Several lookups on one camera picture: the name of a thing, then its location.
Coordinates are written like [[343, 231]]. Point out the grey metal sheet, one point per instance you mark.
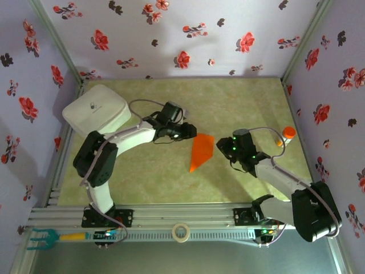
[[185, 259]]

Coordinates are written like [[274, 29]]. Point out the white tape roll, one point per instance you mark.
[[174, 233]]

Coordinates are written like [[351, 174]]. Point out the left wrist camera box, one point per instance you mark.
[[185, 112]]

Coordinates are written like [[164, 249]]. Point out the orange paper sheet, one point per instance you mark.
[[202, 151]]

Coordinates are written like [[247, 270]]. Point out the aluminium mounting rail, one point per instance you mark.
[[185, 214]]

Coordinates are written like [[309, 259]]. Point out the white plastic lidded box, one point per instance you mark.
[[94, 105]]

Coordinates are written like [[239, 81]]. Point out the aluminium corner post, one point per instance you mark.
[[58, 42], [305, 42]]

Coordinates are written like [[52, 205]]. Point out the small bottle with orange cap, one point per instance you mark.
[[289, 132]]

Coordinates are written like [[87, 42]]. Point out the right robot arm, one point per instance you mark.
[[313, 211]]

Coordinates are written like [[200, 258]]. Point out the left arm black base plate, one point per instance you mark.
[[125, 217]]

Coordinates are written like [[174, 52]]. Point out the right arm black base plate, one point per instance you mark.
[[242, 217]]

